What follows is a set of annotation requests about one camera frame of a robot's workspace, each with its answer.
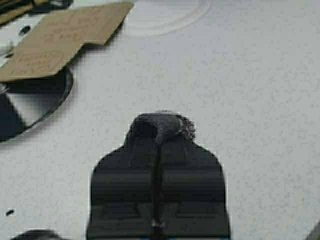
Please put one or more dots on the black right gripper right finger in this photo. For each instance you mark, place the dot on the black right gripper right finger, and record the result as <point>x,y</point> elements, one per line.
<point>193,192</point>

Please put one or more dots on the black round plate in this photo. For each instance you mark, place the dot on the black round plate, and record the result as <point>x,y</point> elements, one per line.
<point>26,103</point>

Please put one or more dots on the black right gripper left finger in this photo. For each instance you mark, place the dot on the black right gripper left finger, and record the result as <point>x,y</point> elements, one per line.
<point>122,185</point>

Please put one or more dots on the brown cardboard takeout lid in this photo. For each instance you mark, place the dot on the brown cardboard takeout lid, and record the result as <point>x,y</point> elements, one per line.
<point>58,37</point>

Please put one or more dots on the white round plate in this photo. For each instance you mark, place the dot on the white round plate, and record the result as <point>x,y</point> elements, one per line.
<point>149,18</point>

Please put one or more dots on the small black clip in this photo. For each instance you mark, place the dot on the small black clip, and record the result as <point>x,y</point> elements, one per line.
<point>9,212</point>

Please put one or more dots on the black white patterned cloth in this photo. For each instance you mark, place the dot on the black white patterned cloth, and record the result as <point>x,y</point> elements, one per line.
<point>163,125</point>

